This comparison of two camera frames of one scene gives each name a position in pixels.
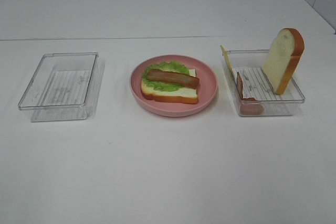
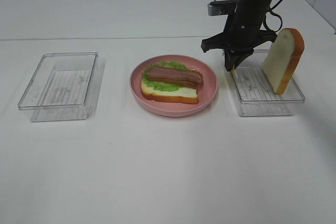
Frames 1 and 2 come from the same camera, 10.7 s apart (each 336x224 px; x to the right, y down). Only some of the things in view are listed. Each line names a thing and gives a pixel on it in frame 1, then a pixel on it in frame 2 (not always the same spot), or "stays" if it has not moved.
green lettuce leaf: [170, 66] stays
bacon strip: [174, 77] stays
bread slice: [186, 94] stays
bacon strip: [247, 106] → [175, 73]
